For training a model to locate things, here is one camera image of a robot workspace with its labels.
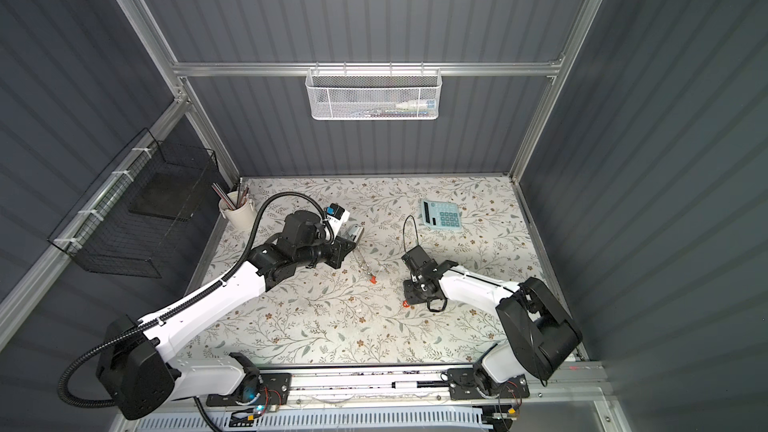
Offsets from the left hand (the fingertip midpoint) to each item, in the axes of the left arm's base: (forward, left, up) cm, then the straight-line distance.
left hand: (356, 244), depth 78 cm
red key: (-6, -4, -9) cm, 11 cm away
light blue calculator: (+22, -29, -17) cm, 41 cm away
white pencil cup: (+22, +40, -9) cm, 47 cm away
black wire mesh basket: (+6, +55, +8) cm, 56 cm away
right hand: (-7, -17, -19) cm, 26 cm away
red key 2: (-9, -13, -20) cm, 25 cm away
